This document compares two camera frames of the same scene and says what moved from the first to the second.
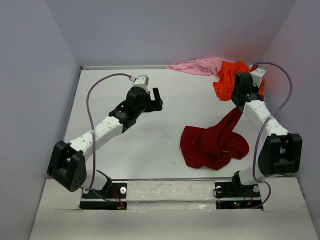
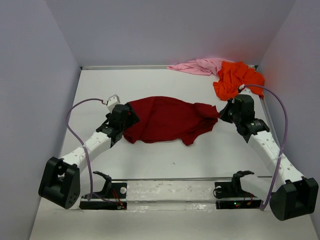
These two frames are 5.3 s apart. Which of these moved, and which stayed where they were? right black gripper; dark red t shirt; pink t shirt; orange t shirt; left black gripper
Moved: right black gripper; left black gripper; dark red t shirt
Stayed: pink t shirt; orange t shirt
